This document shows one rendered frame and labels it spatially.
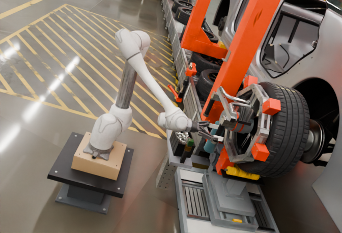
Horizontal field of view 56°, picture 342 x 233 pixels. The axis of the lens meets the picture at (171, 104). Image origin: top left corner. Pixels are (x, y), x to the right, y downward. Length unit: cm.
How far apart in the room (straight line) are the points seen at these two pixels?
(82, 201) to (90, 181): 30
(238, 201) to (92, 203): 112
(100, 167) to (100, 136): 21
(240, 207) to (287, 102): 93
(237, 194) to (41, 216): 145
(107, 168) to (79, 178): 19
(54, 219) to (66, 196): 20
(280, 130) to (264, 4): 92
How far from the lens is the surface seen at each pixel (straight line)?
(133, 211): 252
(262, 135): 207
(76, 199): 248
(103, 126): 213
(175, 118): 178
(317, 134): 248
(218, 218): 252
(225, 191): 266
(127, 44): 196
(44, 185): 256
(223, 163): 244
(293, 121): 213
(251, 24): 247
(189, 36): 444
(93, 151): 222
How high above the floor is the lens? 183
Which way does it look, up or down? 27 degrees down
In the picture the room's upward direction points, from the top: 20 degrees clockwise
